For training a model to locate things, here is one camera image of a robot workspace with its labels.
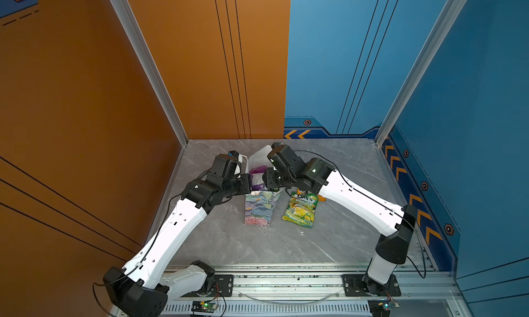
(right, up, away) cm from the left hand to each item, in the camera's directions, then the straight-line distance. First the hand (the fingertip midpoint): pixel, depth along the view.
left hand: (252, 179), depth 74 cm
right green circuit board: (+46, -42, -4) cm, 63 cm away
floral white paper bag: (+3, -10, +2) cm, 11 cm away
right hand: (+4, +1, -1) cm, 4 cm away
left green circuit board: (-16, -44, -3) cm, 47 cm away
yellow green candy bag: (+20, -14, +15) cm, 29 cm away
